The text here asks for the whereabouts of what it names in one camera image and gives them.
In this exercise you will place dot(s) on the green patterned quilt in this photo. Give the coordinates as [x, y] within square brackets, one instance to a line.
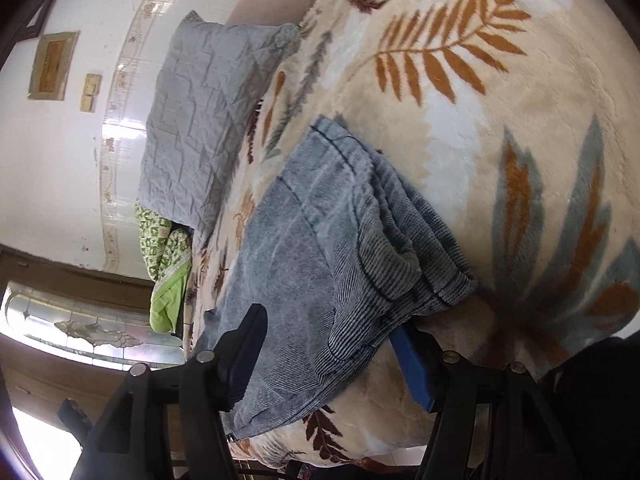
[165, 270]

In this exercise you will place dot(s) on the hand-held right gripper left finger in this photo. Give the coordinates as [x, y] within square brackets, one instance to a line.
[245, 360]

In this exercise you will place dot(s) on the leaf print fleece blanket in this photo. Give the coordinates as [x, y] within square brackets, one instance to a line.
[500, 160]

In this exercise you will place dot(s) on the framed wall plaque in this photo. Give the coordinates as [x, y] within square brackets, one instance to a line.
[52, 65]

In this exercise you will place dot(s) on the stained glass window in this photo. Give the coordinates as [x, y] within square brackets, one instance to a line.
[75, 320]

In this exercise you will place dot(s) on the grey-blue denim pants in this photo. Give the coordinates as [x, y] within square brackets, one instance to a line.
[310, 240]

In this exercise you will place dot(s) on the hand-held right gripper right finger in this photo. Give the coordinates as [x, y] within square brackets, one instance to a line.
[412, 367]

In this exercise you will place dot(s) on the grey quilted pillow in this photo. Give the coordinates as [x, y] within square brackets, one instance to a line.
[210, 120]

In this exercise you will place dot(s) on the brown wooden door frame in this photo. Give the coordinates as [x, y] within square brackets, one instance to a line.
[60, 270]

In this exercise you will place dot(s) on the yellowed wall switch plate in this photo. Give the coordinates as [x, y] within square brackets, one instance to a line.
[91, 92]

